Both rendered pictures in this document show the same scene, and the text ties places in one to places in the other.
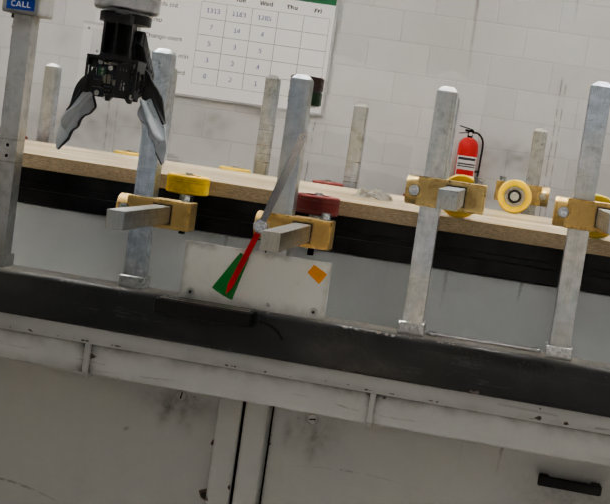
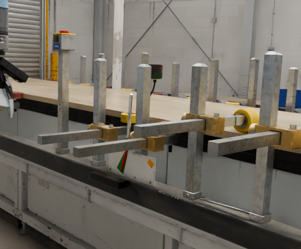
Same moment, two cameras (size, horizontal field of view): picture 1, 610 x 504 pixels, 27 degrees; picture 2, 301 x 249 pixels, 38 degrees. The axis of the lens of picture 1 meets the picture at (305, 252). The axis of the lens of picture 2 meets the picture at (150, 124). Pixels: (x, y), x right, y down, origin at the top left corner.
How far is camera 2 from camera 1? 1.33 m
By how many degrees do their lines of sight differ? 37
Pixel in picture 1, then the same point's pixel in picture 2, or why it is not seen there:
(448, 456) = not seen: outside the picture
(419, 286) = (191, 172)
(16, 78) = (60, 76)
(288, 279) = (140, 165)
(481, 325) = not seen: hidden behind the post
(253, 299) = (130, 174)
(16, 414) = (100, 212)
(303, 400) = (155, 225)
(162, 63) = (97, 65)
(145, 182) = (95, 119)
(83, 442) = (119, 227)
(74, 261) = not seen: hidden behind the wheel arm
